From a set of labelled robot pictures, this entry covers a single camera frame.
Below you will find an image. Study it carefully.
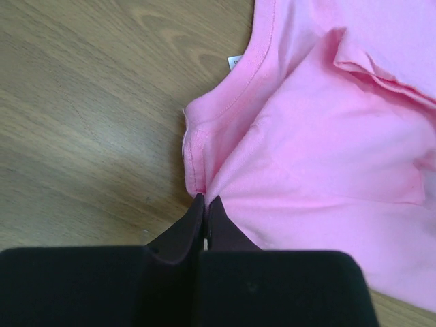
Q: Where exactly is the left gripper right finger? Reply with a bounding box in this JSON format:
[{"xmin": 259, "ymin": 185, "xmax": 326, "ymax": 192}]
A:
[{"xmin": 204, "ymin": 196, "xmax": 261, "ymax": 251}]

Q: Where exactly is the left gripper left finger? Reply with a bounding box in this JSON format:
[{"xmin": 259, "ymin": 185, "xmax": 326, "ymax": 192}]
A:
[{"xmin": 144, "ymin": 194, "xmax": 205, "ymax": 326}]

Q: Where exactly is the pink t shirt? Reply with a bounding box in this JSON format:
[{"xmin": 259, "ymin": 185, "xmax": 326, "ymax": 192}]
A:
[{"xmin": 183, "ymin": 1, "xmax": 435, "ymax": 311}]

